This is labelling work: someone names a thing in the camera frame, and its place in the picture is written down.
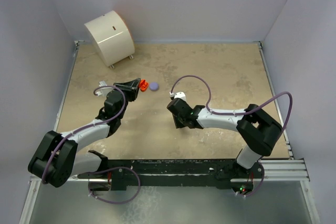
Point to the orange earbud charging case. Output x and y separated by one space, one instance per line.
143 85

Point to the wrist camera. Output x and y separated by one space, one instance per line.
103 89
180 95

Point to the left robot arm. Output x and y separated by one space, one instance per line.
54 158

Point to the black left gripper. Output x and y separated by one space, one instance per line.
130 87

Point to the white cylindrical box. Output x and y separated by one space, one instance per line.
111 38

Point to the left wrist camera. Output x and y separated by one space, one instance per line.
103 89

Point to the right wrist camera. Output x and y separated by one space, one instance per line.
180 95

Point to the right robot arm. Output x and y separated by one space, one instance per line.
258 129

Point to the lilac earbud charging case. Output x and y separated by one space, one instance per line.
154 86

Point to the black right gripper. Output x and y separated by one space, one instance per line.
178 124

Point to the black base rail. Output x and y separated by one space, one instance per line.
218 173

